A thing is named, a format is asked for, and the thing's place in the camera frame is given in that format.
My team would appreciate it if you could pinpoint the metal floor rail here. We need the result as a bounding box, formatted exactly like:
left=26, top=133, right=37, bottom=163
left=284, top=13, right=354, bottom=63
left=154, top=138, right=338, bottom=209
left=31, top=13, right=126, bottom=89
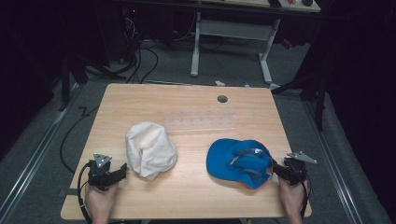
left=0, top=83, right=86, bottom=218
left=303, top=101, right=363, bottom=224

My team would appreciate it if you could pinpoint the black stand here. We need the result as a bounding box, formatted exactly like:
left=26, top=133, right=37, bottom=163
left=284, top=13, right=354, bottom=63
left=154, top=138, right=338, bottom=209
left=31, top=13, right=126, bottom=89
left=59, top=52, right=127, bottom=112
left=271, top=73, right=328, bottom=132

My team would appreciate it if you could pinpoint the white-legged desk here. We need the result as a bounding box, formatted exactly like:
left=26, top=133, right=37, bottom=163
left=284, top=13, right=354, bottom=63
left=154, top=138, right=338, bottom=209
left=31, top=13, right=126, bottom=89
left=190, top=0, right=321, bottom=86

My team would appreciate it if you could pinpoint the grey tape piece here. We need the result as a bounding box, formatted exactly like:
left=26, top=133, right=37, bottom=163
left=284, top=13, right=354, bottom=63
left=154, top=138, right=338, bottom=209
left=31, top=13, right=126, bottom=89
left=59, top=188, right=78, bottom=198

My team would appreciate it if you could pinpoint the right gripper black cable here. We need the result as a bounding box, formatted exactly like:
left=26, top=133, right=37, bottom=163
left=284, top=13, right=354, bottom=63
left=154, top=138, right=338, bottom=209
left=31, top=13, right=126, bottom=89
left=299, top=174, right=313, bottom=220

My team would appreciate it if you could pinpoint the person's left hand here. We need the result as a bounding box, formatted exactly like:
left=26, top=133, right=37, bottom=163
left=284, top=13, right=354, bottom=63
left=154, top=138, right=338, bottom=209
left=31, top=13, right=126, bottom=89
left=84, top=181, right=120, bottom=219

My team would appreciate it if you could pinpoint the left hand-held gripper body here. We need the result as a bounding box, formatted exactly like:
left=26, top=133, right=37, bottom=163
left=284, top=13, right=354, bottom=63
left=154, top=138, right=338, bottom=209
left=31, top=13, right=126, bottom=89
left=87, top=152, right=120, bottom=191

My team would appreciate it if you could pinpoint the blue baseball cap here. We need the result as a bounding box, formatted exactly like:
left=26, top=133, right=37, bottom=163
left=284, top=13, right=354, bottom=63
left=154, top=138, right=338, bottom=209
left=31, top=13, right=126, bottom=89
left=205, top=138, right=275, bottom=190

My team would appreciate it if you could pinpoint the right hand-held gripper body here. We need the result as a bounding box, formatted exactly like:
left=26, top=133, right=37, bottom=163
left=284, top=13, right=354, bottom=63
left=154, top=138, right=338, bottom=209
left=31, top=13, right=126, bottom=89
left=282, top=150, right=318, bottom=187

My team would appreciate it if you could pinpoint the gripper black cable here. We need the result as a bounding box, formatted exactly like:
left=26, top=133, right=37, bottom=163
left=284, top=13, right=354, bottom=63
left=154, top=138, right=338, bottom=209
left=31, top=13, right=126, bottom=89
left=299, top=174, right=313, bottom=220
left=77, top=160, right=94, bottom=224

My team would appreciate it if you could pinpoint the person's right hand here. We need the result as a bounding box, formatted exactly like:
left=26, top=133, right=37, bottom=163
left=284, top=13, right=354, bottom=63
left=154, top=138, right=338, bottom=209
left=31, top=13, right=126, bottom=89
left=277, top=176, right=309, bottom=217

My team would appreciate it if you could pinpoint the white bucket hat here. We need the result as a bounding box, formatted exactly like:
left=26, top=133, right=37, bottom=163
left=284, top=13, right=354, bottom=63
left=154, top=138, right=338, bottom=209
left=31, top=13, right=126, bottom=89
left=125, top=120, right=178, bottom=181

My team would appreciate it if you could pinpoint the bundle of black cables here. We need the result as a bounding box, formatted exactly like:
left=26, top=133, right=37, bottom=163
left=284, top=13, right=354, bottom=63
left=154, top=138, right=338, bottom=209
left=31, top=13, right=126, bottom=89
left=120, top=15, right=160, bottom=85

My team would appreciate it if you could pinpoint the black floor cable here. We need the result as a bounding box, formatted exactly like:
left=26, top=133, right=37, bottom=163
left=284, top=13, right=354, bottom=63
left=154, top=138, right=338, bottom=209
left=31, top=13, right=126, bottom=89
left=59, top=105, right=100, bottom=175

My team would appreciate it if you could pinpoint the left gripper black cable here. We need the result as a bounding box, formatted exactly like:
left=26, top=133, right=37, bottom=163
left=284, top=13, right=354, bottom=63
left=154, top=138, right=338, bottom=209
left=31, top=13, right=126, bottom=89
left=77, top=160, right=94, bottom=224

